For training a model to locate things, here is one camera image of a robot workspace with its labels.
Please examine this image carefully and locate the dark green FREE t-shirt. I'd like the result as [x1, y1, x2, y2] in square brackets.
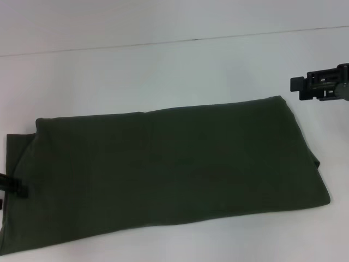
[0, 95, 321, 257]

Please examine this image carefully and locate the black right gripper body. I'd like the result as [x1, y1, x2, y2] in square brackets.
[336, 63, 349, 99]

